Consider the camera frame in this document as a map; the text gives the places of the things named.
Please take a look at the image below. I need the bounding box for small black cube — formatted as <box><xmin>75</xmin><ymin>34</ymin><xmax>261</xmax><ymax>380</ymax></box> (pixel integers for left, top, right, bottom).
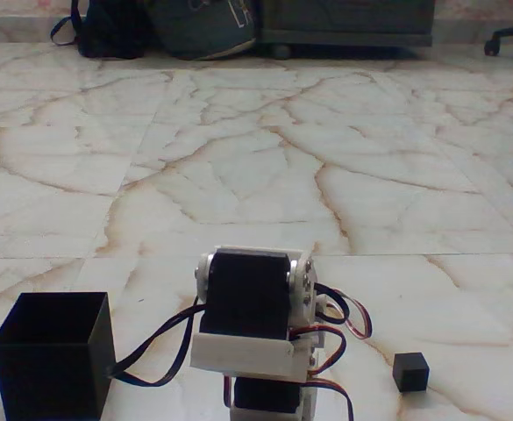
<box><xmin>392</xmin><ymin>351</ymin><xmax>430</xmax><ymax>393</ymax></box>

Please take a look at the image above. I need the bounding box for black box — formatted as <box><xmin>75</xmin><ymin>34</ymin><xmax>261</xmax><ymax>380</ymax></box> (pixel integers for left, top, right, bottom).
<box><xmin>0</xmin><ymin>292</ymin><xmax>117</xmax><ymax>421</ymax></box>

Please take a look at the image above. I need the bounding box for grey blue soft bag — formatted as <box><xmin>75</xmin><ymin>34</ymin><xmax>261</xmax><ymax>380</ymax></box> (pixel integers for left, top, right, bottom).
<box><xmin>144</xmin><ymin>0</ymin><xmax>260</xmax><ymax>61</ymax></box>

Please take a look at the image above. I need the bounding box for dark cabinet on castors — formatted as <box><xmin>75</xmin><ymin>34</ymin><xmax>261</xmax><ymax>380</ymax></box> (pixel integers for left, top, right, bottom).
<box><xmin>255</xmin><ymin>0</ymin><xmax>435</xmax><ymax>61</ymax></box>

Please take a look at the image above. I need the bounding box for black backpack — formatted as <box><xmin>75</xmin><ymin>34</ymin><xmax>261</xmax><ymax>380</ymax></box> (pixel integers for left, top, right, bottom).
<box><xmin>49</xmin><ymin>0</ymin><xmax>152</xmax><ymax>61</ymax></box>

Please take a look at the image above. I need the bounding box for black office chair base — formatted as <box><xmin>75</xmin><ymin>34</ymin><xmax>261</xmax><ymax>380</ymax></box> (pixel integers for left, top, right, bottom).
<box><xmin>483</xmin><ymin>21</ymin><xmax>513</xmax><ymax>80</ymax></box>

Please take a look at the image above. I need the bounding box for red white servo cable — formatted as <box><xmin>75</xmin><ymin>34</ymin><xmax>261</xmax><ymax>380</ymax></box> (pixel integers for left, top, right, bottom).
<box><xmin>315</xmin><ymin>282</ymin><xmax>374</xmax><ymax>421</ymax></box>

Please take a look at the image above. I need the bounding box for black loose cable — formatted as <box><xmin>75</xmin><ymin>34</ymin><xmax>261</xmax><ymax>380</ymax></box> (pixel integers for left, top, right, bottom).
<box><xmin>106</xmin><ymin>302</ymin><xmax>207</xmax><ymax>388</ymax></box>

